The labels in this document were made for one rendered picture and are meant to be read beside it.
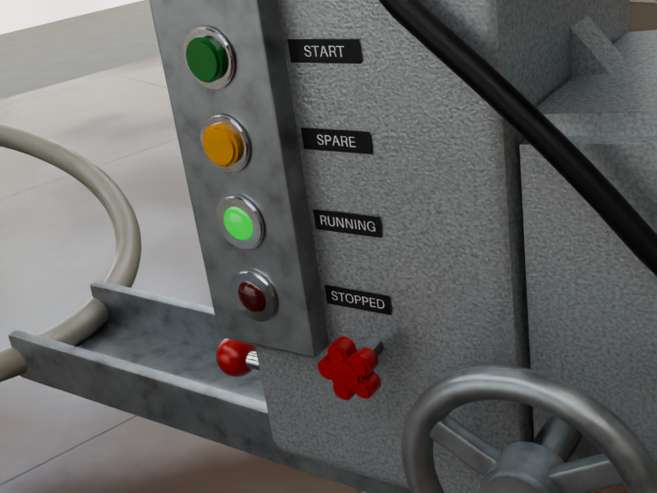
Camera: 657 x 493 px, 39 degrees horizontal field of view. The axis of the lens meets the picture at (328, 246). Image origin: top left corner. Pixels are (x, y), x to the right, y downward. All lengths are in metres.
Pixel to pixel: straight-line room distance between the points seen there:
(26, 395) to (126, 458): 0.58
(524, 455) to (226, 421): 0.34
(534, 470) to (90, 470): 2.34
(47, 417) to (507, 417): 2.60
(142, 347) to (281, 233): 0.43
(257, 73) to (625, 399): 0.27
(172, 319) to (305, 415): 0.33
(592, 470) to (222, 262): 0.26
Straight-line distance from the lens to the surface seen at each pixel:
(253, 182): 0.55
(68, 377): 0.91
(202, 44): 0.53
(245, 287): 0.58
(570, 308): 0.52
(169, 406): 0.83
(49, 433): 3.00
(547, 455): 0.51
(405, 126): 0.50
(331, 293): 0.57
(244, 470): 2.61
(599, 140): 0.48
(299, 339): 0.59
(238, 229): 0.56
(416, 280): 0.54
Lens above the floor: 1.56
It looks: 24 degrees down
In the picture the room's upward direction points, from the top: 8 degrees counter-clockwise
